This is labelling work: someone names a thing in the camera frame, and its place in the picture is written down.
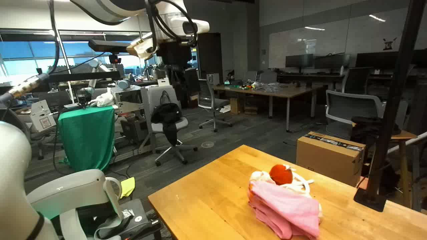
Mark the yellow cloth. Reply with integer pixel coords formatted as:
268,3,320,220
119,177,136,199

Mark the long wooden table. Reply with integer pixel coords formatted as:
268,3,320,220
213,83,325,133

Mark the white cloth bundle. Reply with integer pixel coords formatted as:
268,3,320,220
89,88,115,107

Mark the camera on tripod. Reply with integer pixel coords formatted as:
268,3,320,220
50,28,133,104

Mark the white frame office chair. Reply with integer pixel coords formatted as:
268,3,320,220
325,90,385,139

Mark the black stand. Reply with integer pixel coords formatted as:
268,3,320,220
353,0,427,212

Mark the black bag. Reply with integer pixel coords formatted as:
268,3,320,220
150,103,183,146

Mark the row of windows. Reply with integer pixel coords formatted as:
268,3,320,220
0,31,151,78

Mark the whiteboard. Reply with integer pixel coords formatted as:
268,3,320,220
268,19,350,69

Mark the red radish toy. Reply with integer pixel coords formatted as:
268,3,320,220
269,164,294,186

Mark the black cabinet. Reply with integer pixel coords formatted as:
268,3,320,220
196,32,223,84

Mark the peach shirt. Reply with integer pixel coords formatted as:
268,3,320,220
249,165,323,221

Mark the stack of boxes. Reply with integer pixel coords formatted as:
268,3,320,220
230,96,259,116

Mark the table with green cloth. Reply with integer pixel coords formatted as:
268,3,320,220
57,106,116,172

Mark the white box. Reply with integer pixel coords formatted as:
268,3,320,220
29,100,57,133

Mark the grey office chair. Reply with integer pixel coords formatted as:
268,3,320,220
138,85,198,167

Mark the wooden stool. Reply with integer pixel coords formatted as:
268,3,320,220
390,129,418,208

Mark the pink shirt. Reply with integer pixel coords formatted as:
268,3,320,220
248,180,321,240

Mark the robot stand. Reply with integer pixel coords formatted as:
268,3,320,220
77,199,163,240

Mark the cardboard box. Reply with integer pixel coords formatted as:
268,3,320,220
296,131,366,187

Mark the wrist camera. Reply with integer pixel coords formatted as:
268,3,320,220
126,38,157,60

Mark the dark mesh office chair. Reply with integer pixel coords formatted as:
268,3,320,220
197,79,233,132

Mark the row of monitors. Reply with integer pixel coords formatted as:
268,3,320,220
285,49,427,74

